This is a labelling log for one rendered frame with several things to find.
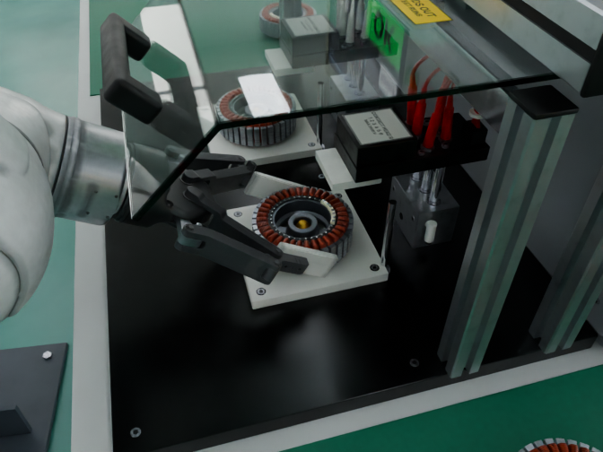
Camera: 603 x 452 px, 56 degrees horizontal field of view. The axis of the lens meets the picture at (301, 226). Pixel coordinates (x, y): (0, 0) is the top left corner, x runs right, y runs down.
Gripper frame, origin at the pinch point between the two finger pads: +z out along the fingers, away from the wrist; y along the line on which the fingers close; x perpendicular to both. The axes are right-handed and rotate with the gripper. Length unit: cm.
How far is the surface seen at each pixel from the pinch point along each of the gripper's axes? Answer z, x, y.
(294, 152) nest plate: 4.3, 0.0, -16.8
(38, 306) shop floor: -9, -98, -72
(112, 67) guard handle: -25.9, 15.0, 9.5
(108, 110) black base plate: -16.3, -13.3, -36.7
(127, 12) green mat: -11, -13, -80
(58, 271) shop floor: -4, -95, -84
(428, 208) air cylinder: 10.8, 8.5, 3.1
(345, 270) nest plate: 3.9, -0.2, 5.8
